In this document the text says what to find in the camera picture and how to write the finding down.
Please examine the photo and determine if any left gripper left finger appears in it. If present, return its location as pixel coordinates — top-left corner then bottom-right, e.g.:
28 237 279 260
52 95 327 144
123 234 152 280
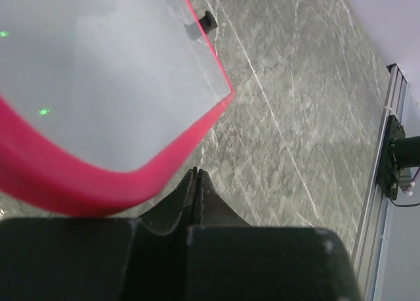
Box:
140 168 197 300

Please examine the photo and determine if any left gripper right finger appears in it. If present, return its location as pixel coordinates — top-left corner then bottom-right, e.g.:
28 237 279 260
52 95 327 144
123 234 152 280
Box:
188 168 250 228

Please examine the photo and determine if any red framed whiteboard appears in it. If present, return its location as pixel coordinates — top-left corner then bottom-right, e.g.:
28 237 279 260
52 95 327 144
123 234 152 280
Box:
1 0 234 216

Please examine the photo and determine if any aluminium mounting rail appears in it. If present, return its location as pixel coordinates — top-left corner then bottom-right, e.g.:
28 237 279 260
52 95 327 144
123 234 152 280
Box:
352 64 407 300

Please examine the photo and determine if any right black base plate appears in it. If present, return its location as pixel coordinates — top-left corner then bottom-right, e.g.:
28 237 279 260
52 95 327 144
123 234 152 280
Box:
376 115 406 201

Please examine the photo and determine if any whiteboard wire stand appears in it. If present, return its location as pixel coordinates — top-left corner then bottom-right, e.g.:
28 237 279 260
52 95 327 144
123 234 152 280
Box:
199 10 218 35

